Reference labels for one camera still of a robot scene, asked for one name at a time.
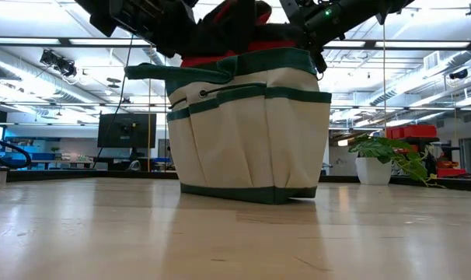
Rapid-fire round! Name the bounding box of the black hose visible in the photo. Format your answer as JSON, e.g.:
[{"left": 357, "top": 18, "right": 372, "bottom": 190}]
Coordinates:
[{"left": 0, "top": 133, "right": 33, "bottom": 170}]

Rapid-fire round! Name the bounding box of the red storage bin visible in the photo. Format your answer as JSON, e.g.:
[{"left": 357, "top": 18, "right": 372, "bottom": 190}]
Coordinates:
[{"left": 386, "top": 124, "right": 439, "bottom": 141}]

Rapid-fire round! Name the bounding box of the red black gardening glove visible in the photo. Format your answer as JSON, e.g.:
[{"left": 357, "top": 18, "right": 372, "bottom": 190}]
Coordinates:
[{"left": 180, "top": 0, "right": 299, "bottom": 68}]

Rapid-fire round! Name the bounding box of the black ceiling security camera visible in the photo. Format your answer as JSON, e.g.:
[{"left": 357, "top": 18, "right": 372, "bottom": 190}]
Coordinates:
[{"left": 448, "top": 68, "right": 469, "bottom": 81}]

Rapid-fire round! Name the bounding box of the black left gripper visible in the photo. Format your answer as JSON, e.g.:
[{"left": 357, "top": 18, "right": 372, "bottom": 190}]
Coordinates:
[{"left": 73, "top": 0, "right": 200, "bottom": 59}]

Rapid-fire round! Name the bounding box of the canvas gardening bag green trim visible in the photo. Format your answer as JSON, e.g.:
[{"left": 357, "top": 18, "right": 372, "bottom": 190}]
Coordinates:
[{"left": 124, "top": 47, "right": 333, "bottom": 206}]

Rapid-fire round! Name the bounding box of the red crate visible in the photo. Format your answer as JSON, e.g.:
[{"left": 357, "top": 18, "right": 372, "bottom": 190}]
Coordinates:
[{"left": 436, "top": 156, "right": 470, "bottom": 179}]

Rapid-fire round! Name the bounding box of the ceiling-mounted camera rig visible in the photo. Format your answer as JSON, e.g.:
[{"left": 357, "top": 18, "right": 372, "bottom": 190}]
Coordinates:
[{"left": 39, "top": 48, "right": 79, "bottom": 78}]

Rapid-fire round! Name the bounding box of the black aluminium table frame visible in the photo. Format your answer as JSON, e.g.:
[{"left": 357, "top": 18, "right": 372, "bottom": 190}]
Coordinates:
[{"left": 0, "top": 167, "right": 471, "bottom": 193}]

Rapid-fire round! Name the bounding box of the black computer monitor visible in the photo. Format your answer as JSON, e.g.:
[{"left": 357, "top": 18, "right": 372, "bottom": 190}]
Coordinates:
[{"left": 96, "top": 112, "right": 158, "bottom": 149}]

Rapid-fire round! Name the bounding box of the potted plant white pot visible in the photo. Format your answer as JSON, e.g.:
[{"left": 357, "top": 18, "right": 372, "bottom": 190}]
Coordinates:
[{"left": 347, "top": 133, "right": 448, "bottom": 190}]

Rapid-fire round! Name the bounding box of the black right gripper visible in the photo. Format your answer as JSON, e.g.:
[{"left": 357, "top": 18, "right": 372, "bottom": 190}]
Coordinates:
[{"left": 279, "top": 0, "right": 381, "bottom": 75}]

